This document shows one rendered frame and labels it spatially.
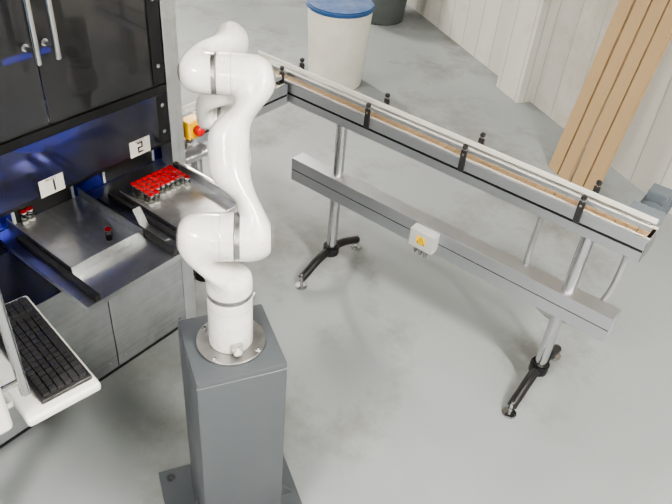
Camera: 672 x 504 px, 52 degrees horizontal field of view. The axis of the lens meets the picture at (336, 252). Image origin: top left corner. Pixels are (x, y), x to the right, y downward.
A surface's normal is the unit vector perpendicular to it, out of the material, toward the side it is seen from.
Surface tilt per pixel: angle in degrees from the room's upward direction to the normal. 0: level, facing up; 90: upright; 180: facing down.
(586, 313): 90
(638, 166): 90
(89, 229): 0
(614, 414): 0
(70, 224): 0
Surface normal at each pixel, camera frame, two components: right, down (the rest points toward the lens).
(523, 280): -0.62, 0.45
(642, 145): -0.93, 0.17
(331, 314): 0.07, -0.78
